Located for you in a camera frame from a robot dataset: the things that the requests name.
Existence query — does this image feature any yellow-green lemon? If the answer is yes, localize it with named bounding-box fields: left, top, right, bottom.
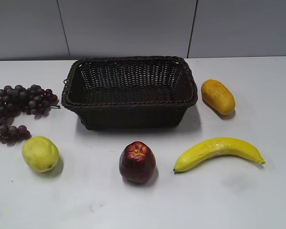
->
left=22, top=136, right=59, bottom=173

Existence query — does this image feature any orange-yellow mango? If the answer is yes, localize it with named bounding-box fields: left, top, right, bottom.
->
left=201, top=79, right=235, bottom=115

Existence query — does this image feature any purple grape bunch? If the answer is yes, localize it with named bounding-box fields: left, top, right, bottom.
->
left=0, top=84, right=60, bottom=145

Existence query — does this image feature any black woven basket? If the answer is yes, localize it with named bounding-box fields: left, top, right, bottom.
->
left=61, top=56, right=198, bottom=130

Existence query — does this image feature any dark red apple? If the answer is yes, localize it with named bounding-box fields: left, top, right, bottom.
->
left=119, top=141, right=156, bottom=185

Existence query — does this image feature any yellow banana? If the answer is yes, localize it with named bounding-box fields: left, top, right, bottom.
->
left=174, top=137, right=266, bottom=173

